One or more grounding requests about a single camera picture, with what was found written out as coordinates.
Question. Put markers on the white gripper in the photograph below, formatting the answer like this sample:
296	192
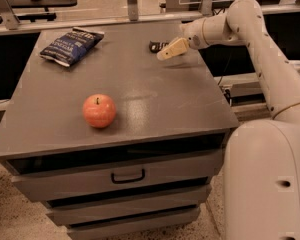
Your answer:
194	36

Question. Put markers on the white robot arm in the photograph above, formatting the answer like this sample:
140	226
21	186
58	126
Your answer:
262	157

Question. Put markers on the blue chip bag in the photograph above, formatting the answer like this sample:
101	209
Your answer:
71	47

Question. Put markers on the red apple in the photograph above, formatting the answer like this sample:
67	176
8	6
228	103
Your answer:
99	110

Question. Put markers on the grey drawer cabinet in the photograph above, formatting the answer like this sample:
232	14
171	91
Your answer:
171	120

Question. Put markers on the black side table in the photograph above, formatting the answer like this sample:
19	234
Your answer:
43	5

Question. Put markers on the grey metal railing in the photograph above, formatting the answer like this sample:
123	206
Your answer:
108	12

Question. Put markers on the black drawer handle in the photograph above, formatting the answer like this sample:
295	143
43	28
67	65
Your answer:
127	178

